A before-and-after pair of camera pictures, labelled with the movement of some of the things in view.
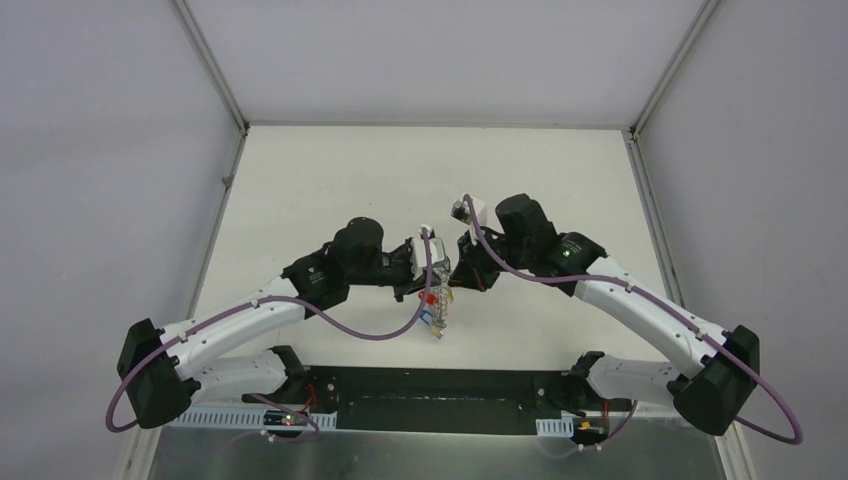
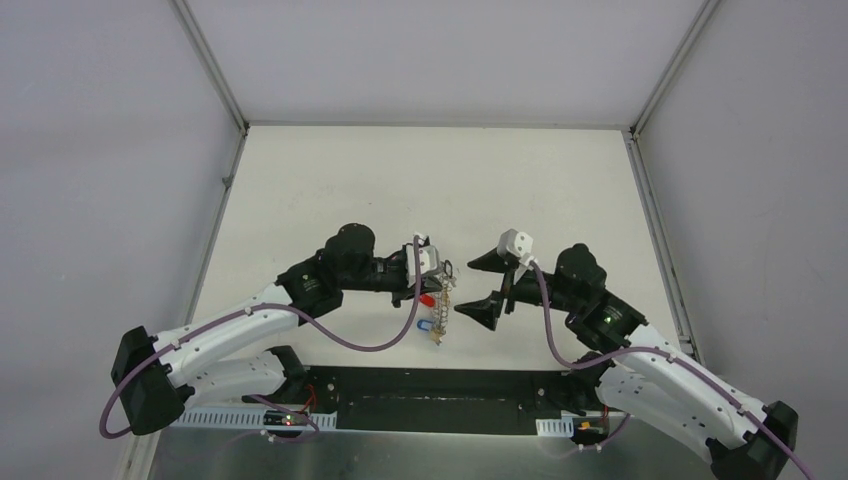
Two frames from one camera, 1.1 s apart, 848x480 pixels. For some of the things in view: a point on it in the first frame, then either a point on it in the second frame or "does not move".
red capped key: x=430 y=299 does not move
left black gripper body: x=411 y=277 does not move
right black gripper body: x=484 y=268 → x=526 y=290
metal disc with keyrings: x=441 y=296 does not move
